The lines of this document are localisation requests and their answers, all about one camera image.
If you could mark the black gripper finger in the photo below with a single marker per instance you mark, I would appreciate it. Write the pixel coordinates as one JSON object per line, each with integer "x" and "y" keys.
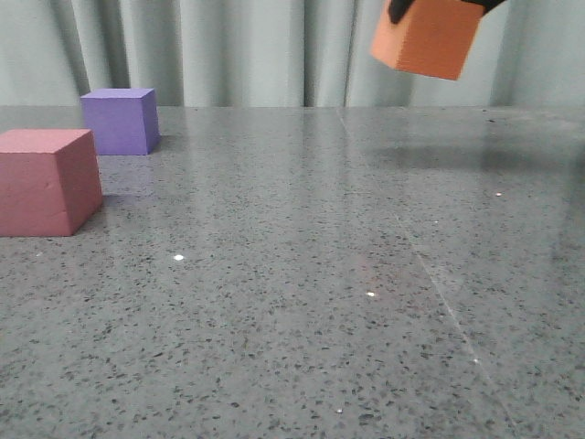
{"x": 487, "y": 5}
{"x": 397, "y": 9}

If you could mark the orange foam cube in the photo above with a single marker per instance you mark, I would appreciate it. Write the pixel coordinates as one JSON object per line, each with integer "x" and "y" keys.
{"x": 433, "y": 38}

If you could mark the pale green curtain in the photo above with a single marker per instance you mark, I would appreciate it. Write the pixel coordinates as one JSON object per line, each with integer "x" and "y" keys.
{"x": 277, "y": 54}

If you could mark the purple foam cube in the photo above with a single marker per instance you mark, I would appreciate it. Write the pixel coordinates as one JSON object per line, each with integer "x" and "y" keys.
{"x": 123, "y": 121}

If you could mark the pink foam cube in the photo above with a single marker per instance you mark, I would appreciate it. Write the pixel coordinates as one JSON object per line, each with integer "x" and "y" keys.
{"x": 50, "y": 181}

